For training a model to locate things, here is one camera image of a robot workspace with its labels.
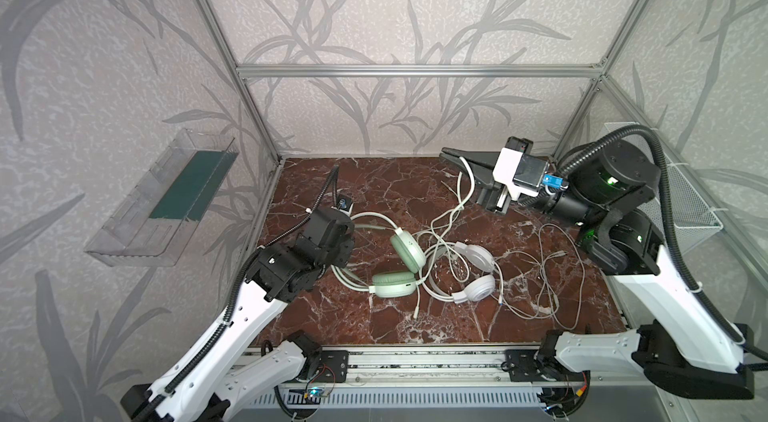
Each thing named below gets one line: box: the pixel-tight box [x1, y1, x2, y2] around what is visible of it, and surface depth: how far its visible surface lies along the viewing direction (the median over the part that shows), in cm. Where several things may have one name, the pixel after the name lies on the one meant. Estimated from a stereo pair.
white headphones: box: [427, 242, 496, 303], surface depth 84 cm
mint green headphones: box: [332, 212, 426, 298], surface depth 67 cm
